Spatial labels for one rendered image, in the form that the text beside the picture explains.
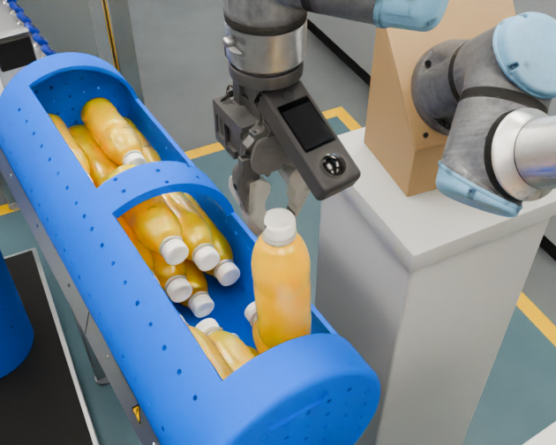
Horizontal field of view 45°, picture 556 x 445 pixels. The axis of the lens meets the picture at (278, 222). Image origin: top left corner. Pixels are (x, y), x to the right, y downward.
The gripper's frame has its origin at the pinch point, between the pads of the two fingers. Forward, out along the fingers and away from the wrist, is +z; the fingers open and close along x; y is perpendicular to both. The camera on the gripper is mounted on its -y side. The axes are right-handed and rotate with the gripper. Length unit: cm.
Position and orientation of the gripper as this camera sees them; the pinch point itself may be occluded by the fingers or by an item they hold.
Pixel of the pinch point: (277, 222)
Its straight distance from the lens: 76.5
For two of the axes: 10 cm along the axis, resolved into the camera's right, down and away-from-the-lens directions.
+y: -5.3, -5.9, 6.1
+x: -8.5, 3.7, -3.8
